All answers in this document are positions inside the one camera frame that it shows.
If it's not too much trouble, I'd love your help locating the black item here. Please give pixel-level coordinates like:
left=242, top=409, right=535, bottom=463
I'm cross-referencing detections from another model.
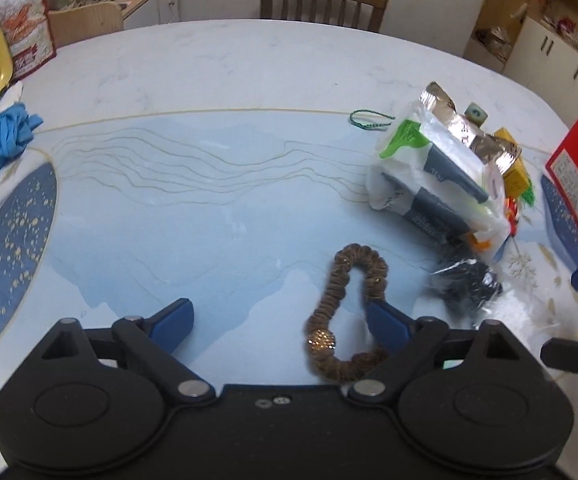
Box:
left=429, top=243, right=503, bottom=318

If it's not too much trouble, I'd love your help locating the light wooden chair back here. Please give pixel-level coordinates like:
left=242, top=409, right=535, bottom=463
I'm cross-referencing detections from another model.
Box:
left=48, top=1, right=124, bottom=49

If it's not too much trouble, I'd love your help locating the white plastic snack bag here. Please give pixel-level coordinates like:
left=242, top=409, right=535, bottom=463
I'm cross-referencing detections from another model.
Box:
left=366, top=101, right=510, bottom=259

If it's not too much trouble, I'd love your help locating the red white snack bag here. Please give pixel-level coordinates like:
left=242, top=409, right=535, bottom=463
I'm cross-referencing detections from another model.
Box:
left=0, top=0, right=56, bottom=80

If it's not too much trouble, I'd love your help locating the white sideboard cabinet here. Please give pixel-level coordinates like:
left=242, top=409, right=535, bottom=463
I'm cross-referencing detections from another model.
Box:
left=118, top=0, right=181, bottom=30

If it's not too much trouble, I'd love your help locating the silver foil packet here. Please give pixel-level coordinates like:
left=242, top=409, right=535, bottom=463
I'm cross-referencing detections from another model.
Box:
left=419, top=81, right=521, bottom=174

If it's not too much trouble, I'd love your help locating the brown hair scrunchie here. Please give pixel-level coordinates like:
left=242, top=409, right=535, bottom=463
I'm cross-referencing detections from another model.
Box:
left=304, top=242, right=390, bottom=384

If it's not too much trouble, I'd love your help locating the white cupboard right side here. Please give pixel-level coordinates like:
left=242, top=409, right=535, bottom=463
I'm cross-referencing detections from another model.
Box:
left=464, top=0, right=578, bottom=126

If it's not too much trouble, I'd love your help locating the blue patterned table mat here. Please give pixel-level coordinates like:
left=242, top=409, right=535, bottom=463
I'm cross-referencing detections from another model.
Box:
left=0, top=107, right=578, bottom=424

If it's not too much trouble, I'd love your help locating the green patterned pouch with tassel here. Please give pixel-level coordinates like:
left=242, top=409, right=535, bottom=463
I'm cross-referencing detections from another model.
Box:
left=347, top=108, right=395, bottom=131

